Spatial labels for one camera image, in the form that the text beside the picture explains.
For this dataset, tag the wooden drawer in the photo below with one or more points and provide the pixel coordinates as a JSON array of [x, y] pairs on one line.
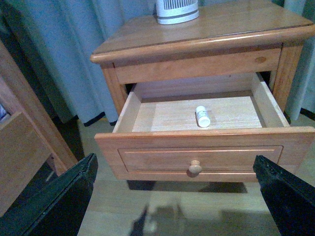
[[157, 136]]

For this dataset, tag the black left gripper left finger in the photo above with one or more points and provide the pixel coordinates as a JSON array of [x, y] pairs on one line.
[[59, 208]]

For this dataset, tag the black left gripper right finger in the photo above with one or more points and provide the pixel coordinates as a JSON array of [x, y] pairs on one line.
[[290, 200]]

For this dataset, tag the grey curtain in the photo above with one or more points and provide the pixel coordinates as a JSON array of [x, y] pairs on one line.
[[58, 38]]

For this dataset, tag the wooden furniture at left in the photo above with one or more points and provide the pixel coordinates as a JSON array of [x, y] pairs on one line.
[[28, 137]]

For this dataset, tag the white cylindrical air purifier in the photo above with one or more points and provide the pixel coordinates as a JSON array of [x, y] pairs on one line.
[[176, 11]]

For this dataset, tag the white medicine bottle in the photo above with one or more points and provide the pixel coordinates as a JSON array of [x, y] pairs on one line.
[[202, 116]]

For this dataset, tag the wooden nightstand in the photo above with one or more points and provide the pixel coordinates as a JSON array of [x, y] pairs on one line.
[[228, 38]]

